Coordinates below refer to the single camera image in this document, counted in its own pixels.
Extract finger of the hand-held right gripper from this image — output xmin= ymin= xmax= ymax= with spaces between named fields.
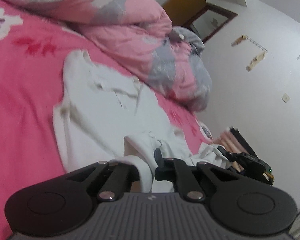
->
xmin=217 ymin=146 xmax=237 ymax=163

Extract black folded garment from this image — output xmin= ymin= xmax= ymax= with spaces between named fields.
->
xmin=229 ymin=127 xmax=259 ymax=158

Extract wall hook rack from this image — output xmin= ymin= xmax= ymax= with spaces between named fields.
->
xmin=242 ymin=34 xmax=268 ymax=53

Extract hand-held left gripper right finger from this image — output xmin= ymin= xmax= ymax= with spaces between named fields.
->
xmin=154 ymin=148 xmax=237 ymax=202

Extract pink and grey duvet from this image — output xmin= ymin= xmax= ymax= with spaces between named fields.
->
xmin=0 ymin=0 xmax=213 ymax=112

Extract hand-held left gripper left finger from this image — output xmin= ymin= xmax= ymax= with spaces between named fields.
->
xmin=66 ymin=162 xmax=140 ymax=202

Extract white shirt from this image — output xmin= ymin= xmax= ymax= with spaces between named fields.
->
xmin=52 ymin=50 xmax=234 ymax=193

